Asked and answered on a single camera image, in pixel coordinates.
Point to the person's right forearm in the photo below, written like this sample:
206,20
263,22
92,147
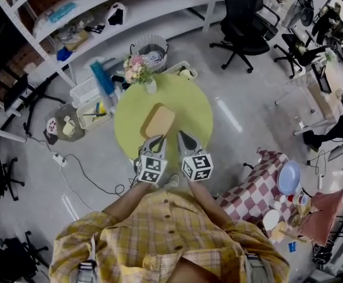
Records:
209,200

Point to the white desk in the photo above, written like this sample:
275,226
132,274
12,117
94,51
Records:
0,128

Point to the white metal shelving unit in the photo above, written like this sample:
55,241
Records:
115,25

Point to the pastel rimmed cup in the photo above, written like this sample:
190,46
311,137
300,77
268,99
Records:
303,199

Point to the pale blue plate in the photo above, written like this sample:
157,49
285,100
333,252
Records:
289,178

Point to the beige bowl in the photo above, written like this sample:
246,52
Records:
304,210

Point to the slim black office chair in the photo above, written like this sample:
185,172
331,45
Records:
298,52

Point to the white ribbed laundry basket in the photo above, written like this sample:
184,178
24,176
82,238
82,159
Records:
153,52

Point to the white storage bin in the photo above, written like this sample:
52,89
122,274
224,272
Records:
183,69
93,119

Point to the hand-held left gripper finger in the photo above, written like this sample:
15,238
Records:
147,146
163,150

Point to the glass top desk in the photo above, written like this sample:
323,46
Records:
316,99

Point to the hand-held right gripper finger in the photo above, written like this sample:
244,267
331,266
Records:
181,144
199,146

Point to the white and black bag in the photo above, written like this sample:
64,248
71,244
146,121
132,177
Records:
116,14

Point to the person's left forearm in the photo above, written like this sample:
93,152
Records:
130,202

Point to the dark blue cloth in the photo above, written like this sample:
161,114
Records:
63,54

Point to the pink and cream flower bouquet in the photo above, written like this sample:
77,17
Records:
137,69

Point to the round white and red disc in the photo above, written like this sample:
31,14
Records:
52,125

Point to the blue patterned box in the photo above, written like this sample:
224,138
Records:
101,75

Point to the red cup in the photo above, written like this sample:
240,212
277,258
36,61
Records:
292,198

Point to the white plate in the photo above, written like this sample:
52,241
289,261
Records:
271,220

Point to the black screen on stand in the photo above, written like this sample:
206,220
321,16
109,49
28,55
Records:
17,93

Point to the blue cup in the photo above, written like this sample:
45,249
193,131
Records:
292,247

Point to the grey translucent bin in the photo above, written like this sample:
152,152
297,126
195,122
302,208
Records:
66,125

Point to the white perforated basket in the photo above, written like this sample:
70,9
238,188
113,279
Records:
84,91

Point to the white power strip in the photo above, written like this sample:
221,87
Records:
59,159

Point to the person's shoe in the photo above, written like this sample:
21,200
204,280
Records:
171,181

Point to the cardboard box on shelf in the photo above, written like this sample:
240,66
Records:
76,40

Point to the light blue packet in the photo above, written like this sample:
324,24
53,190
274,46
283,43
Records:
62,12

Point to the large black office chair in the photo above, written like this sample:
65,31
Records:
245,25

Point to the black backpack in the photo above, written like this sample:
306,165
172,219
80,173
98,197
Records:
322,253

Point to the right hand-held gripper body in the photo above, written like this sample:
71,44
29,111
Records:
197,167

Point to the red checkered cloth table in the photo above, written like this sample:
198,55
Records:
254,193

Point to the pink cloth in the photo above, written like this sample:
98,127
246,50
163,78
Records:
324,217

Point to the white vase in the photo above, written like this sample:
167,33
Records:
151,86

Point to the person's yellow plaid shirt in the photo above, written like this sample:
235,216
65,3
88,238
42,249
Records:
165,240

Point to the round table with green cloth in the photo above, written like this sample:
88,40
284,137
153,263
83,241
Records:
189,105

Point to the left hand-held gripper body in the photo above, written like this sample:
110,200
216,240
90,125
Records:
151,168

